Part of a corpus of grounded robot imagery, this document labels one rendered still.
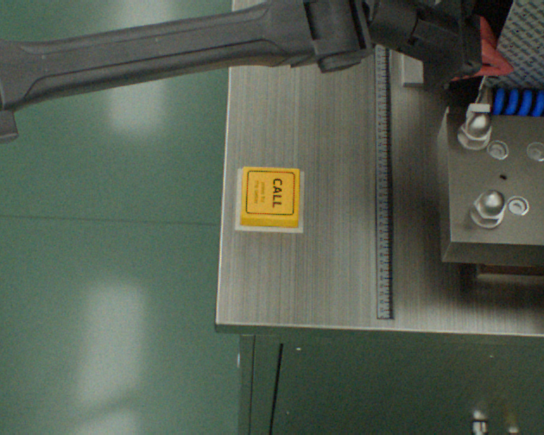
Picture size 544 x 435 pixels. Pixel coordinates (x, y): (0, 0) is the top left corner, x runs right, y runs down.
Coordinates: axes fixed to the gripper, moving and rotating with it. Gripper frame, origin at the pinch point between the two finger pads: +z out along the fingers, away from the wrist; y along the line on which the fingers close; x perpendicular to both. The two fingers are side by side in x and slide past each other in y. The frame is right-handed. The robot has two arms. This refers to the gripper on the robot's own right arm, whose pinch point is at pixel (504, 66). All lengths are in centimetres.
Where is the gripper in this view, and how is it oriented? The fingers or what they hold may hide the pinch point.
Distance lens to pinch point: 125.4
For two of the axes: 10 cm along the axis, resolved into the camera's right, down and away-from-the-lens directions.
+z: 8.5, 2.4, 4.7
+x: 5.3, -3.3, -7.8
